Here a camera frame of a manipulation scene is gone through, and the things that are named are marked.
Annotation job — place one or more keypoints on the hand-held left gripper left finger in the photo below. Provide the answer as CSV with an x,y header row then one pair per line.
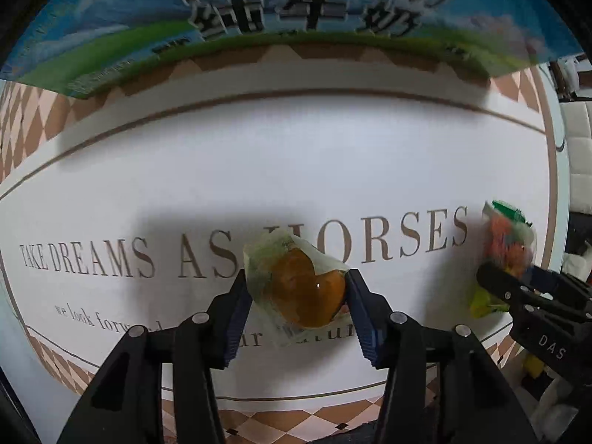
x,y
236,328

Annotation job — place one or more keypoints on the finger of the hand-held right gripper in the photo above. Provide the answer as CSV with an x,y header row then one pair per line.
x,y
504,286
555,282

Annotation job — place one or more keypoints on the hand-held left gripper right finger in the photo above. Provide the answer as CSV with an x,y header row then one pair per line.
x,y
365,328

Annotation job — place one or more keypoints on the green clear mixed snack packet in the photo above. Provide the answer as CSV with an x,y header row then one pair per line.
x,y
504,240

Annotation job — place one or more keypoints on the clear packet brown food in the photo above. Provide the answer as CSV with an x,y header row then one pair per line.
x,y
300,286

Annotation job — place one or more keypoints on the printed cardboard box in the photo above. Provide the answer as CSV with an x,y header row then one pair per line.
x,y
115,41

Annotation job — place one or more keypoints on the person's right hand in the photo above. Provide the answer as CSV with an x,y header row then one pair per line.
x,y
559,402

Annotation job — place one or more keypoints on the yellow item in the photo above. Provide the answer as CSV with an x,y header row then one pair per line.
x,y
534,365

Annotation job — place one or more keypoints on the white tufted sofa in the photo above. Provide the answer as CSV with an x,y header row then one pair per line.
x,y
580,157

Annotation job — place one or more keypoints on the diamond border tablecloth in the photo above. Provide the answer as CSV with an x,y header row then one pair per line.
x,y
323,157

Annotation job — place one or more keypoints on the dark storage rack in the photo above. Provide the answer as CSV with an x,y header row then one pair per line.
x,y
573,78

